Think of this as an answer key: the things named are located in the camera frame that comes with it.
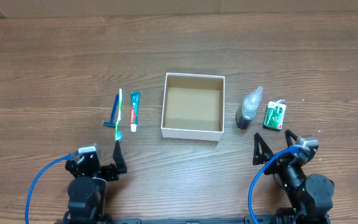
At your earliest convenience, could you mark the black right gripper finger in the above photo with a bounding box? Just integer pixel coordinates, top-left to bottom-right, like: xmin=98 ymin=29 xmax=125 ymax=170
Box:
xmin=252 ymin=133 xmax=273 ymax=166
xmin=285 ymin=129 xmax=298 ymax=147

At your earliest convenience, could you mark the green white soap packet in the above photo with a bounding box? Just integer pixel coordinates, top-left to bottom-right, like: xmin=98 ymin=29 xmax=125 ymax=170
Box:
xmin=263 ymin=100 xmax=287 ymax=131

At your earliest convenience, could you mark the green white toothbrush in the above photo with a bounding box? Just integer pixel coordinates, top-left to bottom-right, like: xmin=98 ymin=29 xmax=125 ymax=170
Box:
xmin=114 ymin=88 xmax=123 ymax=142

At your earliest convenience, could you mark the clear bottle dark liquid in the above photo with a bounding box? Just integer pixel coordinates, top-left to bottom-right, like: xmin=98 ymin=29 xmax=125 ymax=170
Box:
xmin=236 ymin=86 xmax=264 ymax=129

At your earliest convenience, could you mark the blue disposable razor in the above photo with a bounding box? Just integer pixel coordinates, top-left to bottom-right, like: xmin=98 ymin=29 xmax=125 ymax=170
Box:
xmin=103 ymin=95 xmax=119 ymax=128

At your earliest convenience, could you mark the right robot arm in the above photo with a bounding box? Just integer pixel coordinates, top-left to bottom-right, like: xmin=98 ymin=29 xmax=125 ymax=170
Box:
xmin=244 ymin=129 xmax=334 ymax=224

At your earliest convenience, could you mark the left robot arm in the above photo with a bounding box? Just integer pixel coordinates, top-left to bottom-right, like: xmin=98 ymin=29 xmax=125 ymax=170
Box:
xmin=63 ymin=141 xmax=127 ymax=223

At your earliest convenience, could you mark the Colgate toothpaste tube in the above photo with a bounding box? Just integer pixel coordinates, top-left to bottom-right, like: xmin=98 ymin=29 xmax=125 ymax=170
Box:
xmin=130 ymin=91 xmax=140 ymax=133

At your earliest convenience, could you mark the white cardboard box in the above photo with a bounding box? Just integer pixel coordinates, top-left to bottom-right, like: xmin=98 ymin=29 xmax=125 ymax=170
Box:
xmin=160 ymin=73 xmax=225 ymax=142

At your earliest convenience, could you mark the blue right cable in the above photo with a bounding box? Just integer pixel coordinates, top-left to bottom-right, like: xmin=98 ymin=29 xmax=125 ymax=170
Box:
xmin=247 ymin=146 xmax=303 ymax=224

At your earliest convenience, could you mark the blue cable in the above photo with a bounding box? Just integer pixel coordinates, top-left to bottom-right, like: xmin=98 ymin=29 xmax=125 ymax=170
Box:
xmin=24 ymin=154 xmax=74 ymax=224
xmin=247 ymin=146 xmax=303 ymax=224

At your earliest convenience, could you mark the blue left cable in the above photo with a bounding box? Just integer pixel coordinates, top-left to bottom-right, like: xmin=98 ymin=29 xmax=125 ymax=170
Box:
xmin=24 ymin=154 xmax=74 ymax=224

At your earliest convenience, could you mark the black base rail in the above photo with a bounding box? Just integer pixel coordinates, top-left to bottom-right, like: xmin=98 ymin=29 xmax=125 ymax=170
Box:
xmin=104 ymin=214 xmax=279 ymax=224

